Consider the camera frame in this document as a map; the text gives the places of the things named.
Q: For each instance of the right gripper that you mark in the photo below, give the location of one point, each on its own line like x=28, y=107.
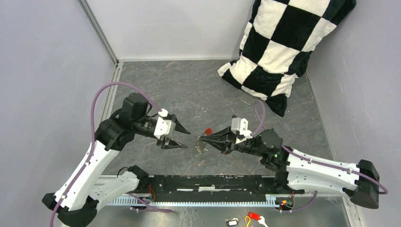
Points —
x=228, y=143

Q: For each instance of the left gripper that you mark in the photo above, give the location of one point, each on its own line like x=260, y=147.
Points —
x=169, y=144

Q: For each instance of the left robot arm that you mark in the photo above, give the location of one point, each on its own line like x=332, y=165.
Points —
x=78, y=201

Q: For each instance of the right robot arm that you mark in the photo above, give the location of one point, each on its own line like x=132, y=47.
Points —
x=298, y=171

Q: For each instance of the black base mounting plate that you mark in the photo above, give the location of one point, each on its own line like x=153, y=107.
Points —
x=211, y=188

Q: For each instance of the red key tag bottom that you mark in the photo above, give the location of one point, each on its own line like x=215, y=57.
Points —
x=254, y=216

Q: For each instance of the yellow carabiner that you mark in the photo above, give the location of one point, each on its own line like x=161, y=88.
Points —
x=247, y=220

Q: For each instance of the black white checkered blanket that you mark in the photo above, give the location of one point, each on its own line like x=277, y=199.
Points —
x=277, y=44

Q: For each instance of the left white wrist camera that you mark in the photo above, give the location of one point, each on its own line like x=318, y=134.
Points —
x=165, y=125

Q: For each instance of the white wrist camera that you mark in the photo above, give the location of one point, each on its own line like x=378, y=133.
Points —
x=165, y=125
x=239, y=126

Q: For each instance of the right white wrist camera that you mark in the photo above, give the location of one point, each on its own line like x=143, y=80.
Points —
x=239, y=126

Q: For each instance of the white slotted cable duct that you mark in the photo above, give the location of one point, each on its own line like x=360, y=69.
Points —
x=127, y=200

